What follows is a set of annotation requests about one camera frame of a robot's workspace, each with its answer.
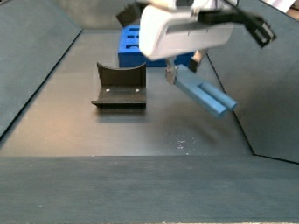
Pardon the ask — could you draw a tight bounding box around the black curved fixture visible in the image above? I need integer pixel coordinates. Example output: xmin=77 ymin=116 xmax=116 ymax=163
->
xmin=91 ymin=63 xmax=147 ymax=108

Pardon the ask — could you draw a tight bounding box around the light blue square-circle object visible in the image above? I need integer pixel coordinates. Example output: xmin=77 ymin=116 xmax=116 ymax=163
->
xmin=175 ymin=65 xmax=238 ymax=118

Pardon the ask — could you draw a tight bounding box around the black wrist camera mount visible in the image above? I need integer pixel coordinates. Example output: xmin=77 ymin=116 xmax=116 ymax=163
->
xmin=198 ymin=10 xmax=276 ymax=47

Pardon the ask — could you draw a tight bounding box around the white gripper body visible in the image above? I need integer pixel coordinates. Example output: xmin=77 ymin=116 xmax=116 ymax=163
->
xmin=139 ymin=0 xmax=234 ymax=60

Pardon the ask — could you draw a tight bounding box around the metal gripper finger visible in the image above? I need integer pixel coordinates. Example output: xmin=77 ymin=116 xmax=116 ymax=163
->
xmin=190 ymin=50 xmax=207 ymax=72
xmin=166 ymin=58 xmax=178 ymax=84

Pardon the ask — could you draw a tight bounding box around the blue foam shape-hole block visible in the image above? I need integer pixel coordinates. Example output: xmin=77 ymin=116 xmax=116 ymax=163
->
xmin=116 ymin=24 xmax=195 ymax=68

